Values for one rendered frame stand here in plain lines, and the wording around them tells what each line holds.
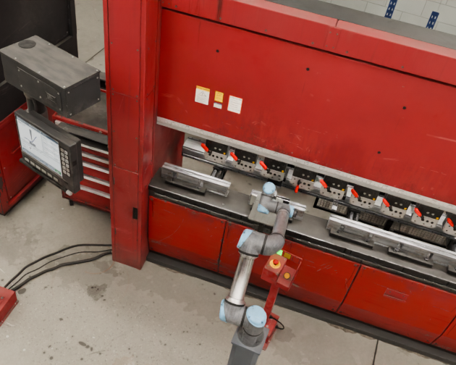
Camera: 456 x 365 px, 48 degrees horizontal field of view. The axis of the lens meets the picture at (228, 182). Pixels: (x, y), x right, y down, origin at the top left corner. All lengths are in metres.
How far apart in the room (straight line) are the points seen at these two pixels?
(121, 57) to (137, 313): 1.96
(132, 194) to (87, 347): 1.12
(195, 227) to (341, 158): 1.23
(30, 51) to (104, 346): 2.08
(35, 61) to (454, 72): 2.13
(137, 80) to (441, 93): 1.66
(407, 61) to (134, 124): 1.62
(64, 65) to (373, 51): 1.60
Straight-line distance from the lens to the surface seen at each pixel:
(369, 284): 3.81
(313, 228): 3.61
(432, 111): 3.00
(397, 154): 3.17
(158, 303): 4.12
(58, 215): 4.72
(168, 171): 3.70
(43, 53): 2.99
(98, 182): 4.31
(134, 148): 3.39
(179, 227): 3.87
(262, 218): 3.40
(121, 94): 3.18
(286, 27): 2.84
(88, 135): 3.57
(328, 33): 2.81
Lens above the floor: 3.44
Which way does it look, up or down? 43 degrees down
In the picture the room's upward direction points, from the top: 10 degrees clockwise
